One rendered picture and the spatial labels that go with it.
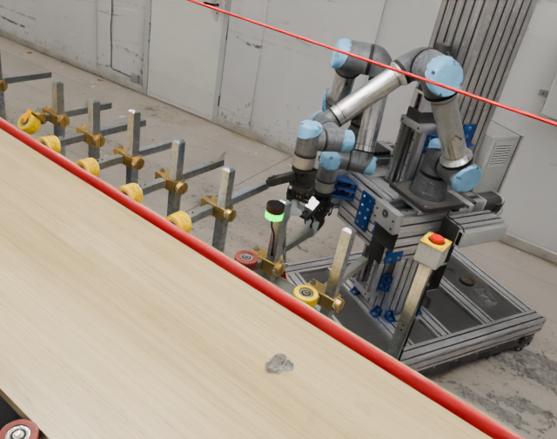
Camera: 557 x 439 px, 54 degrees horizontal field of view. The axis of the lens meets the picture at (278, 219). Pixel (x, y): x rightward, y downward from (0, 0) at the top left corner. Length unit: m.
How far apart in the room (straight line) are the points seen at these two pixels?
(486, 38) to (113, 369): 1.77
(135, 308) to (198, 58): 3.97
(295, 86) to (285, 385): 3.61
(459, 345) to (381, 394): 1.42
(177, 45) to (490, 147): 3.61
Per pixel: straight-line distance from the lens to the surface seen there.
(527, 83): 4.17
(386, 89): 1.94
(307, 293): 1.74
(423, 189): 2.22
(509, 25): 2.41
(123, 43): 6.00
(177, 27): 5.47
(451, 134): 1.98
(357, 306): 2.91
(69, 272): 1.75
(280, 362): 1.49
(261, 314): 1.63
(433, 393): 0.31
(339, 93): 2.38
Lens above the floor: 1.95
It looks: 30 degrees down
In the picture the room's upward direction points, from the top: 11 degrees clockwise
